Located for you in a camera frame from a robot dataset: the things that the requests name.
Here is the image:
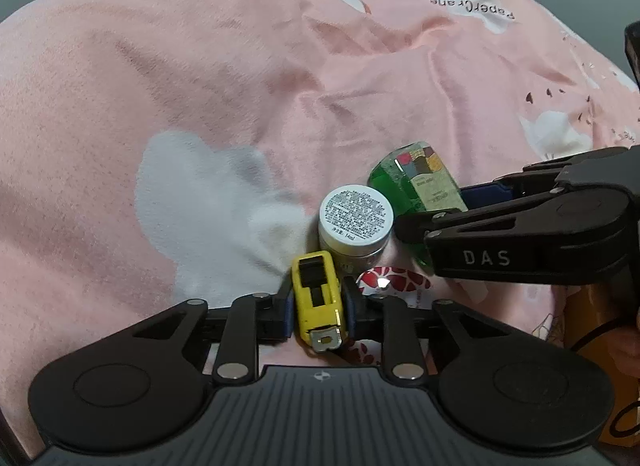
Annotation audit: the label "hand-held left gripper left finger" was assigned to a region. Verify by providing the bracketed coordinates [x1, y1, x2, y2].
[127, 271, 297, 383]

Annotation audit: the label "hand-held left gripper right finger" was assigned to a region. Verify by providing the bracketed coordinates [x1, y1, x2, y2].
[341, 280, 526, 381]

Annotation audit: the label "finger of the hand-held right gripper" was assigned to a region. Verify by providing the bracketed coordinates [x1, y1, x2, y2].
[394, 188, 567, 247]
[459, 156, 576, 209]

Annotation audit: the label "yellow tape measure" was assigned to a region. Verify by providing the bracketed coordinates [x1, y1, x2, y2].
[291, 251, 346, 355]

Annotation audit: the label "green liquid bottle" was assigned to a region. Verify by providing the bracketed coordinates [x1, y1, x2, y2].
[367, 141, 469, 271]

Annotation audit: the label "orange cardboard box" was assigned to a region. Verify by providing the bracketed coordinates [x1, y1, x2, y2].
[562, 283, 640, 452]

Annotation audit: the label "red floral white packet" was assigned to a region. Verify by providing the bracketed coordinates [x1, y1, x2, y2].
[352, 266, 434, 313]

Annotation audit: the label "small white-lidded jar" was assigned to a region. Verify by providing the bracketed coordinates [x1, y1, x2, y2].
[318, 185, 396, 275]

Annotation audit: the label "pink printed blanket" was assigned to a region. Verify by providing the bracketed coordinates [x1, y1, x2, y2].
[0, 0, 640, 453]

